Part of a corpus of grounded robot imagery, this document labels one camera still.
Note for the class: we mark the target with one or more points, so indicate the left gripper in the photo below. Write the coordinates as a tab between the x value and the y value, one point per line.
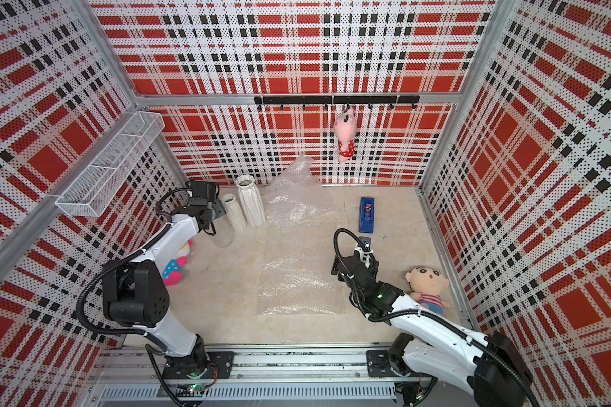
219	207

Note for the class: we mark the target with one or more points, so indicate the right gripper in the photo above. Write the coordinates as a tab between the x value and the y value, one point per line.
335	269

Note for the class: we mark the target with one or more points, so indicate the clear glass vase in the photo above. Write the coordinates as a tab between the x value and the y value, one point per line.
224	232

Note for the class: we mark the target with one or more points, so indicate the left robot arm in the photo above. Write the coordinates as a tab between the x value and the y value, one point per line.
134	294

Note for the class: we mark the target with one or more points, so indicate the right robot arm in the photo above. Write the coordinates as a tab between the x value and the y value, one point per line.
488	367

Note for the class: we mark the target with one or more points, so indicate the crumpled bubble wrap pile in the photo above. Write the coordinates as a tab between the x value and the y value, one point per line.
298	173

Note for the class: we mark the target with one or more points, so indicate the short white ribbed vase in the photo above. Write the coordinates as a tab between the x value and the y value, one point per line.
235	214

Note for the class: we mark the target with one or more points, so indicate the tall white ribbed vase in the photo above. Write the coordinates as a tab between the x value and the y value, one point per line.
250	200

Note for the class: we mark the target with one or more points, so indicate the doll head plush toy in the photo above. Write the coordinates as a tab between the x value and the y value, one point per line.
427	285

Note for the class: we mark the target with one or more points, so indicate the owl plush toy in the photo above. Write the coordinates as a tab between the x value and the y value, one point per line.
172	274

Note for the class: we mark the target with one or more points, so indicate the blue box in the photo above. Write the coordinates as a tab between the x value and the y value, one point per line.
366	215

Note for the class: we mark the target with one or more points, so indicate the pink hanging plush toy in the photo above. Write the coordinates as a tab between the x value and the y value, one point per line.
345	129

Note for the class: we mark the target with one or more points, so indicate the clear wall shelf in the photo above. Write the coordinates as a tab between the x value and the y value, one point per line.
93	189

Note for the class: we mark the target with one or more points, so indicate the metal base rail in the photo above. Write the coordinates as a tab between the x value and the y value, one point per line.
257	373

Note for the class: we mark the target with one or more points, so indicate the black hook rail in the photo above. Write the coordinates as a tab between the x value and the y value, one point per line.
337	100

